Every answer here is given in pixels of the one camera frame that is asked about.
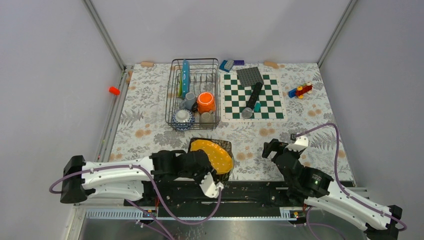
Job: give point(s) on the teal rectangular block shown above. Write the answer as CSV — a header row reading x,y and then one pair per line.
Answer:
x,y
257,107

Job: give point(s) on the purple lego brick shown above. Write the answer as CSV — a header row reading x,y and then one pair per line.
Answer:
x,y
239,62

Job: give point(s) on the grey lego baseplate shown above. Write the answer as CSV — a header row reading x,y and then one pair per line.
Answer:
x,y
249,76

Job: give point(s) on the black glitter microphone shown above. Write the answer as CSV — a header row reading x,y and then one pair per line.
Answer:
x,y
248,111

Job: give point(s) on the grey blue ceramic mug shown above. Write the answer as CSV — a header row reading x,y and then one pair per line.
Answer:
x,y
188,102

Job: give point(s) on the small beige ceramic cup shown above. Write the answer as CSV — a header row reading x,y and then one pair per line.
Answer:
x,y
207,119

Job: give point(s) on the orange plastic cap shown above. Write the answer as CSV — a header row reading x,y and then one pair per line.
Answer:
x,y
115,91

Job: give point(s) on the blue grey lego brick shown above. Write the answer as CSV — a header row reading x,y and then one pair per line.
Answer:
x,y
226,65

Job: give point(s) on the right wooden cork block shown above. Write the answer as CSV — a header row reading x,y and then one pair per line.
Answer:
x,y
271,64

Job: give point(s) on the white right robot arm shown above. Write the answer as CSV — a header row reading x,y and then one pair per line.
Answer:
x,y
377,221

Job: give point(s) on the colourful lego toy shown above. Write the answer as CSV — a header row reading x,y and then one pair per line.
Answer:
x,y
301,90

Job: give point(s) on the left wooden cork block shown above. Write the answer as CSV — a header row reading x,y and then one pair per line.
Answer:
x,y
147,64

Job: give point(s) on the yellow polka dot plate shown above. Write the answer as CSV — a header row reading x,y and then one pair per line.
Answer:
x,y
219,158

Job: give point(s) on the green plate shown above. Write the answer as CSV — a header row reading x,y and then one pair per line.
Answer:
x,y
180,86

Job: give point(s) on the orange ceramic mug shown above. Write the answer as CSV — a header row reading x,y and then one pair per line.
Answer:
x,y
206,102

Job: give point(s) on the blue polka dot plate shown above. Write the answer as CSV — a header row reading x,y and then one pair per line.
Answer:
x,y
185,78

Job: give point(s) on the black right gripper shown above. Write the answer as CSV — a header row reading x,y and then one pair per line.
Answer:
x,y
275,145

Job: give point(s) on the blue white patterned bowl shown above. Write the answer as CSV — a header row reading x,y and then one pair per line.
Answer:
x,y
182,120

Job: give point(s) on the grey wire dish rack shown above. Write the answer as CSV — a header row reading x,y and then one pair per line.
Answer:
x,y
204,76

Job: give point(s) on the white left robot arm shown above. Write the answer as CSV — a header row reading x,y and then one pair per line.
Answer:
x,y
83,180

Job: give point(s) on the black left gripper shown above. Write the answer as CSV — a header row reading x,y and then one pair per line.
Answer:
x,y
209,169

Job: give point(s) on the black floral square plate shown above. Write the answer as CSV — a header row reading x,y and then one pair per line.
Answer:
x,y
228,147

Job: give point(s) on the wooden cork block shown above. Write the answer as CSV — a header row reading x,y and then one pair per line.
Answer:
x,y
271,64
147,64

